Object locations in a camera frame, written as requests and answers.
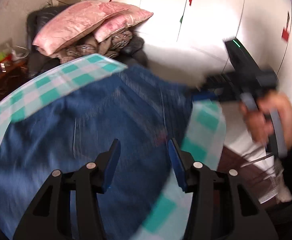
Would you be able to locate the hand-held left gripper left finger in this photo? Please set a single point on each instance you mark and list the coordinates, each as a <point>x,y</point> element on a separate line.
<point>112,165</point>

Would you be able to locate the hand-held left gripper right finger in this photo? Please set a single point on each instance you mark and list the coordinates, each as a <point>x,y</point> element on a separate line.
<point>177,165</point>

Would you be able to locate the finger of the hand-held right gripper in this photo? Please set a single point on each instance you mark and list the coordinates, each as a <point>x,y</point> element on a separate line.
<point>206,97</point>
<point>221,82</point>

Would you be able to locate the blue towel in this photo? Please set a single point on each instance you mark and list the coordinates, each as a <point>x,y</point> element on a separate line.
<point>111,115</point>

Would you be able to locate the person's right hand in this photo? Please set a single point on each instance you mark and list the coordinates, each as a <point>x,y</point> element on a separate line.
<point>288,120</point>

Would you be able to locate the red square sticker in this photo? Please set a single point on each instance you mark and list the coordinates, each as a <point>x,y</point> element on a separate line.
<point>285,33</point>

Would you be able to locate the white wardrobe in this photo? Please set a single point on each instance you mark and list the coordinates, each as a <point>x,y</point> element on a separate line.
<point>211,17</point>

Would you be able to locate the white cloth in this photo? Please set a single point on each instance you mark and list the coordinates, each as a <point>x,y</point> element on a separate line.
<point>246,145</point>

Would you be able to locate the teal checkered bed sheet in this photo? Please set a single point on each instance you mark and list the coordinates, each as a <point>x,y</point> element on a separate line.
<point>61,77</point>

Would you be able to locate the plaid folded blanket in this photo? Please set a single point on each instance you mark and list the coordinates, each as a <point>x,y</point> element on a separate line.
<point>116,42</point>

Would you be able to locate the small pink pillow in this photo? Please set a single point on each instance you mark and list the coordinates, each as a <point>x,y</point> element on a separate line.
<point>126,20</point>

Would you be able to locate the black leather armchair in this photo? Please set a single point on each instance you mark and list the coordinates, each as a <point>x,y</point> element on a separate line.
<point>35,62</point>

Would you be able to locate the wooden side table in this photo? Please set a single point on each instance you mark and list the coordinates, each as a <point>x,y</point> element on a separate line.
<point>0,87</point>

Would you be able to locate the large pink pillow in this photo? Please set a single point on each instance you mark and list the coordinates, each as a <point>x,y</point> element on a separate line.
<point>73,25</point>

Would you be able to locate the green round object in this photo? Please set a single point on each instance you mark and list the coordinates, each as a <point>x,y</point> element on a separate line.
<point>0,57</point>

